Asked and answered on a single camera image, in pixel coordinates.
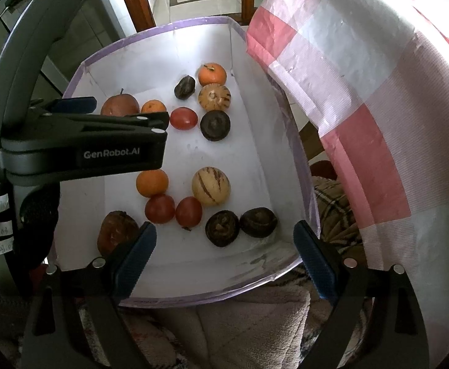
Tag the white box with lilac rim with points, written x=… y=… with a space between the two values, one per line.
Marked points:
x=178 y=153

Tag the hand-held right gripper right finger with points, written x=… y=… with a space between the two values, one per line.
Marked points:
x=316 y=261

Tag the wrinkled dark red apple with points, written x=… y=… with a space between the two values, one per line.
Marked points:
x=117 y=230

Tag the wooden door frame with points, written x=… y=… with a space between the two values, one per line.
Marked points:
x=142 y=0

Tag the plaid cushion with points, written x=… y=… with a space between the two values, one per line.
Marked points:
x=336 y=215

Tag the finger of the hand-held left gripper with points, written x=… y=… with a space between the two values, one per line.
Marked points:
x=74 y=103
x=132 y=121

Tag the yellow striped pepino melon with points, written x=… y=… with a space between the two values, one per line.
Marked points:
x=214 y=97
x=211 y=185

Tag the orange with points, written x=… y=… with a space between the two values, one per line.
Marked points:
x=152 y=182
x=212 y=74

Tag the smooth dark red apple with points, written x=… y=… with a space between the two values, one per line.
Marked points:
x=118 y=105

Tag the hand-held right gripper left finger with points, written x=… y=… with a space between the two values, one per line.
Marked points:
x=136 y=261

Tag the small dark mangosteen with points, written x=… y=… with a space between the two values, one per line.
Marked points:
x=184 y=87

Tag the red white checked tablecloth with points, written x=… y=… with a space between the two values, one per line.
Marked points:
x=382 y=84

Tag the beige fleece blanket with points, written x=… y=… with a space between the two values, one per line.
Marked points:
x=240 y=326

